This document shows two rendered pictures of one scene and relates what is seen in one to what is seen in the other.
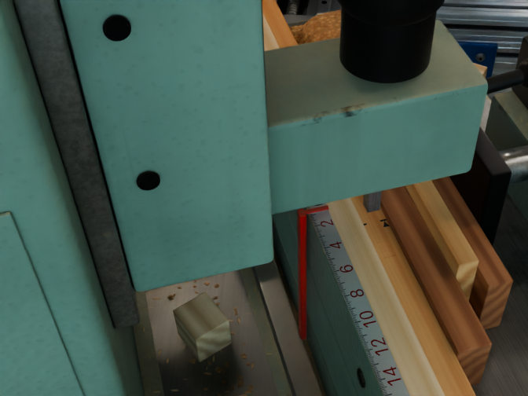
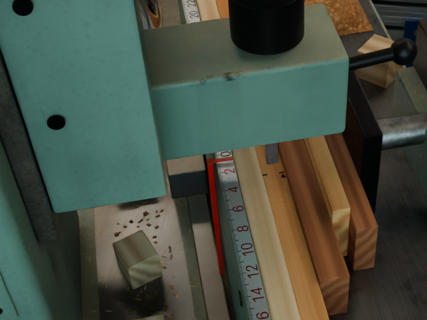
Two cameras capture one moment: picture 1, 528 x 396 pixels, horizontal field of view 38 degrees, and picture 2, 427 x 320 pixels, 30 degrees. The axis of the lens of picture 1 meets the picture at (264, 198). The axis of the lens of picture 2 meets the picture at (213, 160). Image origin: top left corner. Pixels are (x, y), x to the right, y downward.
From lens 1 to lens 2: 0.14 m
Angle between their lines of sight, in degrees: 6
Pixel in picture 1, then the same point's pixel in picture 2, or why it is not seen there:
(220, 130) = (110, 86)
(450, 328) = (318, 261)
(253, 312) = (185, 251)
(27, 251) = not seen: outside the picture
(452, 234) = (333, 185)
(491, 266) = (362, 214)
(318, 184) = (210, 135)
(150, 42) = (49, 17)
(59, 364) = not seen: outside the picture
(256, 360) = (181, 291)
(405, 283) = (289, 224)
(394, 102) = (267, 70)
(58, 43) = not seen: outside the picture
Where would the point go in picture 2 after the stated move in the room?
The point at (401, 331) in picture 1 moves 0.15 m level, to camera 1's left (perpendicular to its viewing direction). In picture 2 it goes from (274, 261) to (68, 260)
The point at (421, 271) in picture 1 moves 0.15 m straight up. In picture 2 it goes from (303, 215) to (304, 56)
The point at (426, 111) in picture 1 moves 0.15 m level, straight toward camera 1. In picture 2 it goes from (296, 79) to (224, 246)
